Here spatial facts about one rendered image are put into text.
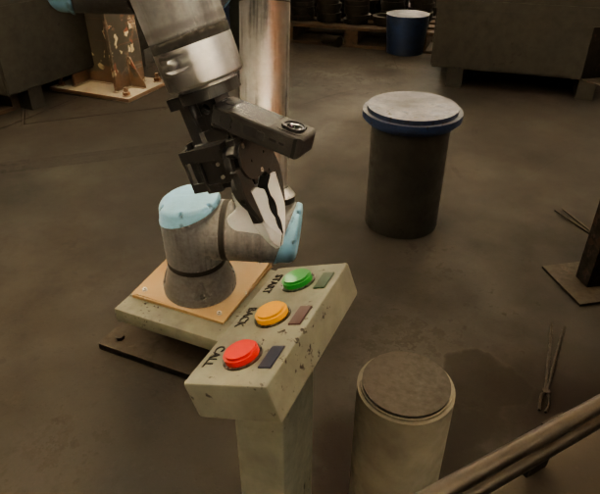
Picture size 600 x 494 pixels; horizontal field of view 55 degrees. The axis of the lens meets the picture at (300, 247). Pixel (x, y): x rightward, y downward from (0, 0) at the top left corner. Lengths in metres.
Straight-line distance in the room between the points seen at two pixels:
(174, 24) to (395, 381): 0.48
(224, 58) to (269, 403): 0.36
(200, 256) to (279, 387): 0.83
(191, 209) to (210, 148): 0.68
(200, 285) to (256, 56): 0.56
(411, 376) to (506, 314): 1.02
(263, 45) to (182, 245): 0.49
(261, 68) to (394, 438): 0.84
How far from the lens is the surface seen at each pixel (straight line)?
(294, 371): 0.62
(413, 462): 0.75
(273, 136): 0.62
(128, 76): 3.58
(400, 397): 0.71
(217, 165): 0.67
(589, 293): 1.90
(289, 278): 0.73
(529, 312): 1.77
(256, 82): 1.29
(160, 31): 0.64
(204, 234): 1.35
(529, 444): 0.42
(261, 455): 0.80
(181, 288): 1.46
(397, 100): 1.97
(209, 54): 0.63
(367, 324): 1.61
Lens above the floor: 1.04
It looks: 33 degrees down
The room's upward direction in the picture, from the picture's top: straight up
